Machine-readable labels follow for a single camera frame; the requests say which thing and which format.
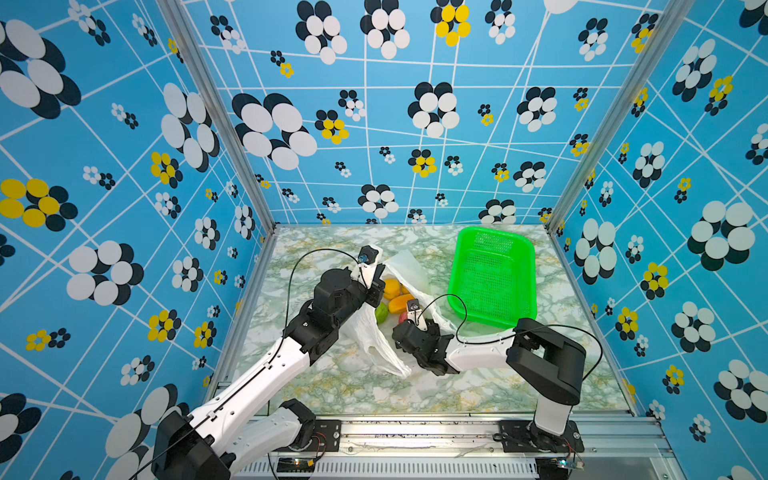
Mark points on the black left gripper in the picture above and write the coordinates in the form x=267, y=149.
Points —
x=376, y=289

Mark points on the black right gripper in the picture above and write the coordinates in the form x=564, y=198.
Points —
x=431, y=332

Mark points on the white plastic bag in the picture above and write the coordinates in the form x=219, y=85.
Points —
x=375, y=341

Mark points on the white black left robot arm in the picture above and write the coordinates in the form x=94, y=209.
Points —
x=221, y=437

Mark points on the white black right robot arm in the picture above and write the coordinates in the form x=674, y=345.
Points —
x=552, y=363

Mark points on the green fruit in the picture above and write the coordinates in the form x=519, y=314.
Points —
x=381, y=313

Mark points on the yellow lemon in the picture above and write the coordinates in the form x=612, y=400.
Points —
x=393, y=289

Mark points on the orange yellow mango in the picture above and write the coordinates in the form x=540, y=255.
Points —
x=398, y=305

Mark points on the green plastic perforated basket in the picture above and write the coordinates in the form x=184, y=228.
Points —
x=493, y=278

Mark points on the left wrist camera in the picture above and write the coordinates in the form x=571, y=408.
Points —
x=369, y=259

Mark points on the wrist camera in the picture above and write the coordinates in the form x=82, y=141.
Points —
x=414, y=311
x=369, y=259

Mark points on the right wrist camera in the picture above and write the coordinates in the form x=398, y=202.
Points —
x=414, y=311

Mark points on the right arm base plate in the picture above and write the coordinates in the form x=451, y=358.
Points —
x=523, y=436

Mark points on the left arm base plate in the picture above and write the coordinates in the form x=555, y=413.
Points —
x=321, y=436

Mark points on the front aluminium rail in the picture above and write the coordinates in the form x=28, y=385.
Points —
x=462, y=447

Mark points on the left rear aluminium frame post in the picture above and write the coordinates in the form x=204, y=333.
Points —
x=181, y=30

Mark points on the aluminium frame post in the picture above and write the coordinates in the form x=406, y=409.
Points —
x=669, y=24
x=181, y=30

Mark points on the right rear aluminium frame post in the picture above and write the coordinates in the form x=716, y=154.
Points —
x=669, y=24

